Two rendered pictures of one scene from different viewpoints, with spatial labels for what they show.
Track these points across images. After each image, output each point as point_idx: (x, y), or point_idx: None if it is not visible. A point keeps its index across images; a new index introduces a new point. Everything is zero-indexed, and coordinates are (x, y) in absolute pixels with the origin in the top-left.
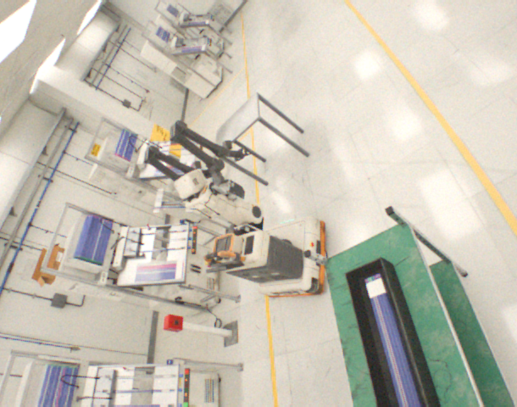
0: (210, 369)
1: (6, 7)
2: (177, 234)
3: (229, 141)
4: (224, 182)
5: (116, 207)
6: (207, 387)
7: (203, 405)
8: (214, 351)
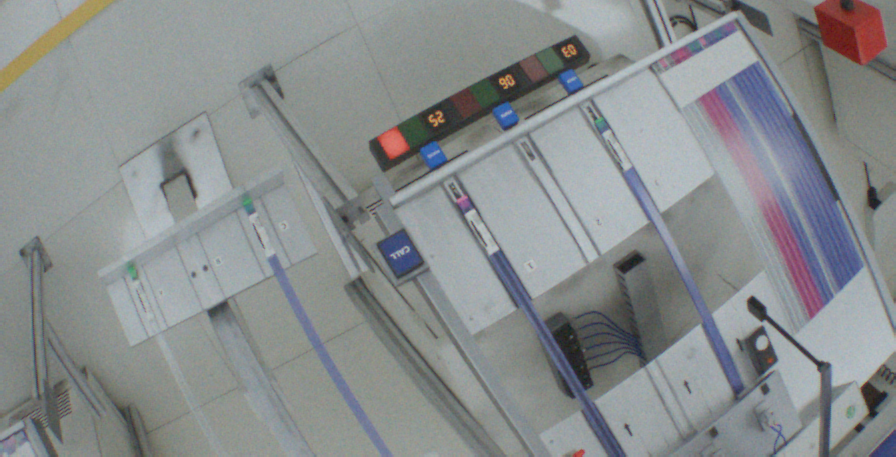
0: (792, 31)
1: None
2: (519, 235)
3: None
4: None
5: None
6: None
7: None
8: (752, 27)
